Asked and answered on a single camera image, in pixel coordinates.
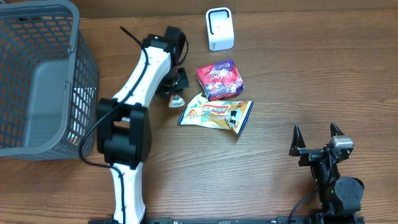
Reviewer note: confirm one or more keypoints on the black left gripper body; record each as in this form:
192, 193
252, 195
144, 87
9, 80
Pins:
173, 83

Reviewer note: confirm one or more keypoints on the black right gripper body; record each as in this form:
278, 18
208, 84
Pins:
309, 159

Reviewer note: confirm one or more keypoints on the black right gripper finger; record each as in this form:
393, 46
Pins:
298, 143
334, 130

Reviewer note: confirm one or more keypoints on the small orange white packet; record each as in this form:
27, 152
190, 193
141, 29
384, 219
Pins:
176, 101

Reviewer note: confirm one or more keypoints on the red purple snack pack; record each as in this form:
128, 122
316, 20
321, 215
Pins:
220, 80

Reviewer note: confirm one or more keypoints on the yellow white snack bag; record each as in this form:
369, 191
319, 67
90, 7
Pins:
218, 114

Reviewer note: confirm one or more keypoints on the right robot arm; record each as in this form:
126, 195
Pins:
340, 197

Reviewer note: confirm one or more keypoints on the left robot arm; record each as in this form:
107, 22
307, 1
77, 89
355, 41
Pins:
124, 136

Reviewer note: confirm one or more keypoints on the white barcode scanner stand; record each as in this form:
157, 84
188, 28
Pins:
219, 23

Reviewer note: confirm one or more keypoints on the grey plastic shopping basket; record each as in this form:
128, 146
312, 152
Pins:
49, 82

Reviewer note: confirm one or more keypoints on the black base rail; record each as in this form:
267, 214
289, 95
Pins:
277, 220

